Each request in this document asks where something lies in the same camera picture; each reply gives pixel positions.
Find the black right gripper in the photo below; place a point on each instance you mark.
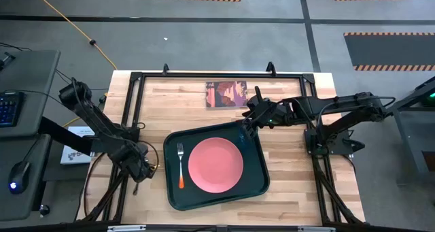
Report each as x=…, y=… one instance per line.
x=268, y=113

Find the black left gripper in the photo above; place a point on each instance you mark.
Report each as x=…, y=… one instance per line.
x=134, y=160

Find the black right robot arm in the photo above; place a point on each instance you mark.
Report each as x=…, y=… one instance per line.
x=340, y=104

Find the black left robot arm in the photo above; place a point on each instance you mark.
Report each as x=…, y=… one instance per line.
x=91, y=113

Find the dark green tray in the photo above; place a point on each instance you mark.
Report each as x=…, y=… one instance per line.
x=173, y=177

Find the pink round plate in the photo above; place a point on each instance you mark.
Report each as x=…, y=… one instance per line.
x=215, y=165

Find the book with colourful landscape cover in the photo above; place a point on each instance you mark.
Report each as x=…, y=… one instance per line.
x=226, y=94

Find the black flat bar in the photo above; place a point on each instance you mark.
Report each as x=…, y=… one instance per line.
x=61, y=133

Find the black round knob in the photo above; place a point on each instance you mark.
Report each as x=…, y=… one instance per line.
x=44, y=210

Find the black computer mouse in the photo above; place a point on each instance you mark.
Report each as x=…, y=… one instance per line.
x=18, y=177

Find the grey desk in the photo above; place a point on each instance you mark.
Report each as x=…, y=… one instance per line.
x=30, y=85

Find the black backlit keyboard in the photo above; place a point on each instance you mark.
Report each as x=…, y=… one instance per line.
x=10, y=107

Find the black metal table frame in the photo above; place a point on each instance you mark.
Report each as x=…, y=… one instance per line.
x=221, y=75

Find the silver metal bracket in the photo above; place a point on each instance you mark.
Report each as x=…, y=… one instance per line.
x=316, y=229
x=126, y=228

